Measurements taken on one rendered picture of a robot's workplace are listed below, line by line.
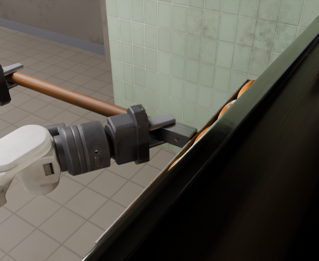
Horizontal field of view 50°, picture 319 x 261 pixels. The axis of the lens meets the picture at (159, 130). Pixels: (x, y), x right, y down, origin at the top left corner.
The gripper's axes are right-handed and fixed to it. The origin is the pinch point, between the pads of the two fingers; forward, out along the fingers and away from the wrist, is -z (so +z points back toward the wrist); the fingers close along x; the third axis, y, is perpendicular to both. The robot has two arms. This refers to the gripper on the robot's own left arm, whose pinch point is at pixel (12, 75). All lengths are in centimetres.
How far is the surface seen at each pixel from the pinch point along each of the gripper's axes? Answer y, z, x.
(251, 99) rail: 69, 12, -24
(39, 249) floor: -43, -9, 119
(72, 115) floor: -136, -105, 118
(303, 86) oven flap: 70, 2, -21
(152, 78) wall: -57, -119, 64
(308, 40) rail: 67, -5, -24
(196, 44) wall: -26, -122, 34
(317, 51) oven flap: 68, -8, -22
